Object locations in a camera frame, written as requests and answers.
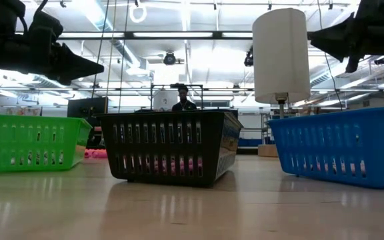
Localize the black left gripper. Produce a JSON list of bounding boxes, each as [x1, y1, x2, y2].
[[17, 9, 105, 86]]

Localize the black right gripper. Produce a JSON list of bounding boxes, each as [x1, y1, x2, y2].
[[307, 0, 384, 73]]

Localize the white crayon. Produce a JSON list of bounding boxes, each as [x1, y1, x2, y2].
[[10, 151, 65, 166]]

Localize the black monitor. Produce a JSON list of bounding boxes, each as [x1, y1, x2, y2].
[[67, 96, 109, 127]]

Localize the white shade wooden table lamp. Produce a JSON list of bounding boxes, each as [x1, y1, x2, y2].
[[252, 8, 312, 158]]

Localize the colourful banner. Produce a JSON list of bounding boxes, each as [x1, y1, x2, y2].
[[0, 105, 43, 116]]

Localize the white box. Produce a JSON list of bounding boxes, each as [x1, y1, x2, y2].
[[153, 90, 179, 110]]

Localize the green plastic basket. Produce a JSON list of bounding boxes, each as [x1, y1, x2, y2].
[[0, 113, 93, 174]]

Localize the blue plastic basket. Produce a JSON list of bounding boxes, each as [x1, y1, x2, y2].
[[267, 107, 384, 190]]

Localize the person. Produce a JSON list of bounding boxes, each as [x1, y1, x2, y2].
[[171, 85, 198, 112]]

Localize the black plastic basket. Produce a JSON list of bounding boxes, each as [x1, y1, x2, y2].
[[95, 109, 244, 188]]

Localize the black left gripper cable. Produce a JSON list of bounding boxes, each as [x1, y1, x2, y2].
[[18, 0, 49, 34]]

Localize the black round ceiling camera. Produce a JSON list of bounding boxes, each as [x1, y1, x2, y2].
[[163, 51, 177, 66]]

